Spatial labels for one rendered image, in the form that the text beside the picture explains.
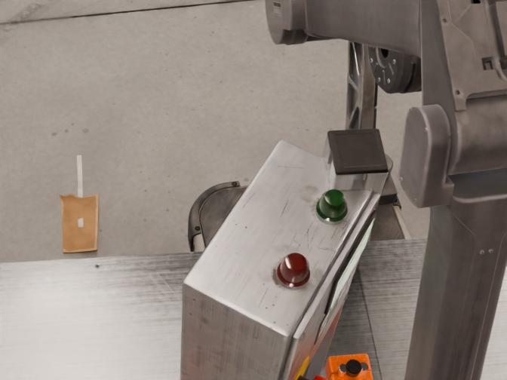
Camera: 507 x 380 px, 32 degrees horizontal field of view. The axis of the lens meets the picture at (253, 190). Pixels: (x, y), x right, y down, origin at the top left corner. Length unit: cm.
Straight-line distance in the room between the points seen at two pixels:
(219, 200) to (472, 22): 168
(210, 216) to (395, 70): 100
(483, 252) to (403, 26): 18
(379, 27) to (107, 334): 80
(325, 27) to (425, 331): 31
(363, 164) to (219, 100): 204
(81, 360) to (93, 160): 131
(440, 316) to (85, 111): 213
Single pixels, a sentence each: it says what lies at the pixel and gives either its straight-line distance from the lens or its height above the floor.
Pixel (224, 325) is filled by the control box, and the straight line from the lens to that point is 71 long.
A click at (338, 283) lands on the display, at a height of 145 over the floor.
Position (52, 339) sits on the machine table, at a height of 83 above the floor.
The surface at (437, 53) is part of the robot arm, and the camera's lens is 61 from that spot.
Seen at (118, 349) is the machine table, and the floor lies 83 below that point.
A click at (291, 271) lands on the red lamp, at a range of 68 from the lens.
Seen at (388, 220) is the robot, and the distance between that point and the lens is 227.
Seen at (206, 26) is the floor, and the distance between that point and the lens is 299.
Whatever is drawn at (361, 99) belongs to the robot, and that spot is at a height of 65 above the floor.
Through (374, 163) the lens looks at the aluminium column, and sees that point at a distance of 75.
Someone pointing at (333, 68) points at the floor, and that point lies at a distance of 291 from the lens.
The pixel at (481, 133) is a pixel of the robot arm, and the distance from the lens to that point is 60.
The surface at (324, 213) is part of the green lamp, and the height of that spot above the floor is 148.
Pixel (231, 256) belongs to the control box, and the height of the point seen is 147.
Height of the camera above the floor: 208
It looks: 54 degrees down
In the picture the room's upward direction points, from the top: 8 degrees clockwise
